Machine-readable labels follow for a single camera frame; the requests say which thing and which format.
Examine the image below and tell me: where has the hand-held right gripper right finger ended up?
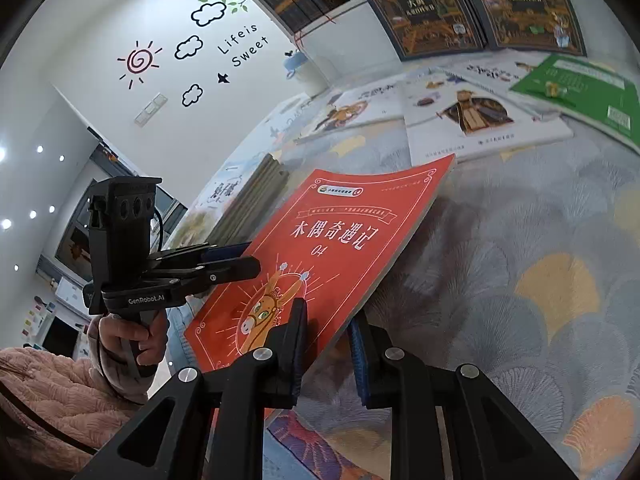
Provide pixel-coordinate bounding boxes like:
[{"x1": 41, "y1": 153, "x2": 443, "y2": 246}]
[{"x1": 350, "y1": 315, "x2": 581, "y2": 480}]

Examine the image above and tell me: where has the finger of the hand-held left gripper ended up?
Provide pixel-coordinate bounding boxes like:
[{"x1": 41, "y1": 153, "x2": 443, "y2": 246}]
[
  {"x1": 149, "y1": 256, "x2": 263, "y2": 294},
  {"x1": 159, "y1": 241, "x2": 254, "y2": 269}
]

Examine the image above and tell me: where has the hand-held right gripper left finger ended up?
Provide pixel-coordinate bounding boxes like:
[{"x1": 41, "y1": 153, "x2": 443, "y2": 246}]
[{"x1": 75, "y1": 299, "x2": 308, "y2": 480}]

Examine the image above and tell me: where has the stack of thin books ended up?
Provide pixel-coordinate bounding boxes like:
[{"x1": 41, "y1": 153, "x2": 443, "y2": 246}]
[{"x1": 170, "y1": 152, "x2": 291, "y2": 248}]

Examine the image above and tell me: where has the red book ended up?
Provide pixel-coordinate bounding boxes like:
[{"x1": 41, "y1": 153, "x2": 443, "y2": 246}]
[{"x1": 184, "y1": 154, "x2": 457, "y2": 373}]

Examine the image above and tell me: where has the white book with robed emperor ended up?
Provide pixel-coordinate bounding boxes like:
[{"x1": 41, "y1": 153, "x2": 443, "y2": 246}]
[{"x1": 402, "y1": 67, "x2": 575, "y2": 163}]

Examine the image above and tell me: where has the person's left forearm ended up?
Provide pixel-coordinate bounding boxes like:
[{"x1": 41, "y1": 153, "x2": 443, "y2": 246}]
[{"x1": 0, "y1": 320, "x2": 171, "y2": 471}]

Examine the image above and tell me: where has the person's left hand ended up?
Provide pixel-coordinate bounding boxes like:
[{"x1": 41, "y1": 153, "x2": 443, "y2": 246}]
[{"x1": 97, "y1": 309, "x2": 169, "y2": 367}]

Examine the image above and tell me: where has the ginkgo patterned table mat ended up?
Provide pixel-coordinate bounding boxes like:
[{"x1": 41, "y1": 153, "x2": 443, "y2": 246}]
[{"x1": 165, "y1": 45, "x2": 640, "y2": 480}]

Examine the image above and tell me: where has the white book with monkey figure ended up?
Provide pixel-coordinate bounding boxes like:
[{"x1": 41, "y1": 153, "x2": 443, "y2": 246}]
[{"x1": 295, "y1": 77, "x2": 416, "y2": 146}]

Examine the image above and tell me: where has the white bottle with blue lid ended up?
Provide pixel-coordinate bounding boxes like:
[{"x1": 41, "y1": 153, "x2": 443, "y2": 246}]
[{"x1": 282, "y1": 50, "x2": 321, "y2": 98}]

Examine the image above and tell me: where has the red ribbon tie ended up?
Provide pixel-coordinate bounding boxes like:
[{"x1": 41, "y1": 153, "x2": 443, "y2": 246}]
[{"x1": 292, "y1": 10, "x2": 337, "y2": 48}]

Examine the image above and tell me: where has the white book with black calligraphy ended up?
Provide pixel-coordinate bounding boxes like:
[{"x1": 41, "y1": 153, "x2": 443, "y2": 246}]
[{"x1": 462, "y1": 57, "x2": 551, "y2": 93}]

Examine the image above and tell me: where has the dark ornate hardcover book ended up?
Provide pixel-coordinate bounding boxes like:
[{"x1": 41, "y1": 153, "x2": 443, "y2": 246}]
[
  {"x1": 352, "y1": 0, "x2": 486, "y2": 61},
  {"x1": 462, "y1": 0, "x2": 588, "y2": 58}
]

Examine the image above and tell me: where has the green book with barcode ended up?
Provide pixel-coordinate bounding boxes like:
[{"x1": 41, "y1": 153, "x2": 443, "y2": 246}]
[{"x1": 509, "y1": 55, "x2": 640, "y2": 153}]

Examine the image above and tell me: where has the wall switch plate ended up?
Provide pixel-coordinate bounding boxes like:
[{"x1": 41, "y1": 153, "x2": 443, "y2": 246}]
[{"x1": 134, "y1": 92, "x2": 166, "y2": 126}]

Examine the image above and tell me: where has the sun wall decal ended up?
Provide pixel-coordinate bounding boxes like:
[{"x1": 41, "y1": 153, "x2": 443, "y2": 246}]
[{"x1": 117, "y1": 42, "x2": 163, "y2": 91}]

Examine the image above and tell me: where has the black lettering wall decal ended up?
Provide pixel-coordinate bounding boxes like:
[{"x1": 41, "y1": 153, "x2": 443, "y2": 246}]
[{"x1": 217, "y1": 22, "x2": 271, "y2": 68}]

